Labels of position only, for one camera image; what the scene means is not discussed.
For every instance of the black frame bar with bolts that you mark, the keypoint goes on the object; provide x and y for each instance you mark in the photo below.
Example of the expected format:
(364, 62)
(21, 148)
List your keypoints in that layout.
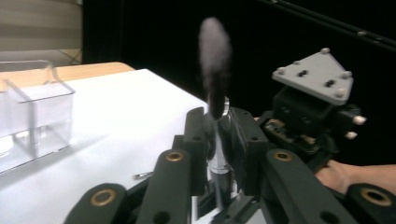
(342, 26)

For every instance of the clear plastic organizer box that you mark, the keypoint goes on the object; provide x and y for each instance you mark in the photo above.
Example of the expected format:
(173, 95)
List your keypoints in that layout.
(43, 118)

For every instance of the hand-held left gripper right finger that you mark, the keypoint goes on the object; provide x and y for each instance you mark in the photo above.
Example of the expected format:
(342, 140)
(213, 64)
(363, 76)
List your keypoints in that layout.
(250, 149)

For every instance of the thick black makeup brush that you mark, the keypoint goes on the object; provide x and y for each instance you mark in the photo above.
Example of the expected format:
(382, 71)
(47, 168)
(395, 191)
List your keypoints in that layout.
(214, 56)

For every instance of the black curtain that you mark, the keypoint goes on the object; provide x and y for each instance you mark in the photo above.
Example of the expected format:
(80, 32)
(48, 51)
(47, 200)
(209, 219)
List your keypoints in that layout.
(155, 31)

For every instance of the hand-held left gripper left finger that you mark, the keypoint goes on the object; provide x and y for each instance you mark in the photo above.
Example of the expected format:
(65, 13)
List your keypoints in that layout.
(197, 140)

